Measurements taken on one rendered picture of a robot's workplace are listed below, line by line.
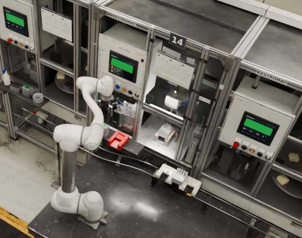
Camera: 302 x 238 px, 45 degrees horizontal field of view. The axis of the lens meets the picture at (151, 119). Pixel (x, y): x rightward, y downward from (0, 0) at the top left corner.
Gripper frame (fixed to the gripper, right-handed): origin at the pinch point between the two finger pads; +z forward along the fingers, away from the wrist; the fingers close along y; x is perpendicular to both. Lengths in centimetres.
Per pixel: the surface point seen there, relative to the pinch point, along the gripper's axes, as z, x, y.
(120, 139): 17.3, -0.1, -18.9
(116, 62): -53, -7, -2
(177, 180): 18, 12, -80
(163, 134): 9, -21, -50
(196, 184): 23, 2, -94
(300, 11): -1, -366, -112
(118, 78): -37.1, -9.5, -4.5
